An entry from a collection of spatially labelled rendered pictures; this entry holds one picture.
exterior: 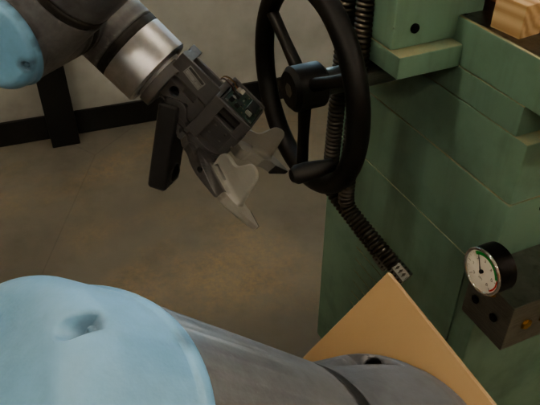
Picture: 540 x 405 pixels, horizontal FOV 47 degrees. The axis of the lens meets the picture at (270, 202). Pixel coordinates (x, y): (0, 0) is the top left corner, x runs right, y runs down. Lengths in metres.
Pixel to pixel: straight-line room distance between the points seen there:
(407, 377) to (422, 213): 0.61
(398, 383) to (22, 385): 0.22
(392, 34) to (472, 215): 0.27
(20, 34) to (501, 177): 0.57
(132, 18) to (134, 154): 1.50
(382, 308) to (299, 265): 1.27
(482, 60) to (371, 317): 0.43
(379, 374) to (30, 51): 0.41
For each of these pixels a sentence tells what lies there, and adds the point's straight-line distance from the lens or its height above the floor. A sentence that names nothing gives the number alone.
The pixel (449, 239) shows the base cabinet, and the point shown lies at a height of 0.59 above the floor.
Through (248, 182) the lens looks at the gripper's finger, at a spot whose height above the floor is 0.78.
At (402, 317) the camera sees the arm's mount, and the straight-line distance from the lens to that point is 0.45.
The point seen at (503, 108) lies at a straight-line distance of 0.80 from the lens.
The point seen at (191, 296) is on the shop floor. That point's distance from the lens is 1.65.
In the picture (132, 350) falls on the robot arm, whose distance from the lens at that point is 0.23.
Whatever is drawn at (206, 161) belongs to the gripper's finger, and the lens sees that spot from 0.71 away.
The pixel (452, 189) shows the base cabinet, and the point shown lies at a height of 0.67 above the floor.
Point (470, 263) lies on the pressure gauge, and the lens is 0.81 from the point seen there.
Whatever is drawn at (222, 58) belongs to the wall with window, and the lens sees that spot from 2.35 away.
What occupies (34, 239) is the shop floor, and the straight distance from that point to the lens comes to 1.93.
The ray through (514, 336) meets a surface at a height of 0.56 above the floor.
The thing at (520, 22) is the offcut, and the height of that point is 0.92.
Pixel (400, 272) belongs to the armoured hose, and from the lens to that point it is 0.90.
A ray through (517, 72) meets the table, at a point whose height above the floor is 0.87.
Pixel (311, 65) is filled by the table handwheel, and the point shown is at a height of 0.84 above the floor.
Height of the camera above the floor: 1.19
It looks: 38 degrees down
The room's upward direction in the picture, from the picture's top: straight up
